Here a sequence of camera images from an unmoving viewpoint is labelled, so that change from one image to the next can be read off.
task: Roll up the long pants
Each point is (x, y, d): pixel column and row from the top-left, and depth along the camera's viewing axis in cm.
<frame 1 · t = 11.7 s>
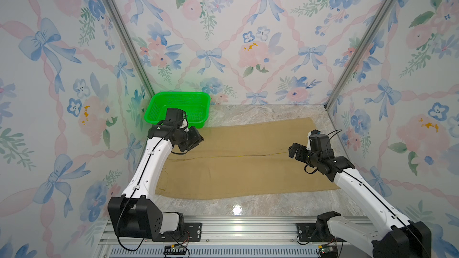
left hand: (203, 139, 79), fingers open
right hand: (298, 150, 83), fingers open
khaki long pants: (243, 157, 97), on the table
green plastic basket: (196, 105, 115), point 6 cm above the table

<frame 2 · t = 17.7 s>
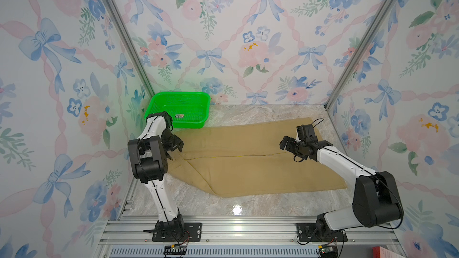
left hand: (180, 151, 93), fingers open
right hand: (288, 145, 91), fingers open
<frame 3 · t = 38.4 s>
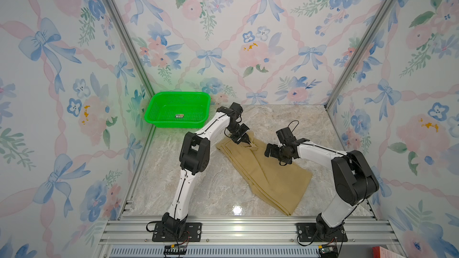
left hand: (256, 140, 92), fingers closed
right hand: (273, 154, 96), fingers open
khaki long pants: (281, 184, 89), on the table
the other named things where they were.

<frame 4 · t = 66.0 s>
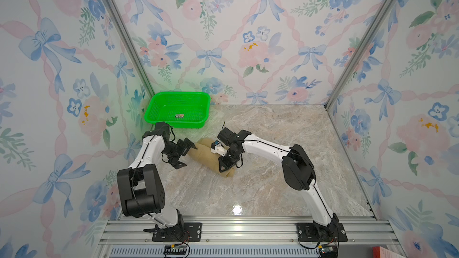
left hand: (194, 153, 86), fingers open
right hand: (223, 168, 89), fingers closed
khaki long pants: (201, 151, 89), point 10 cm above the table
the other named things where they were.

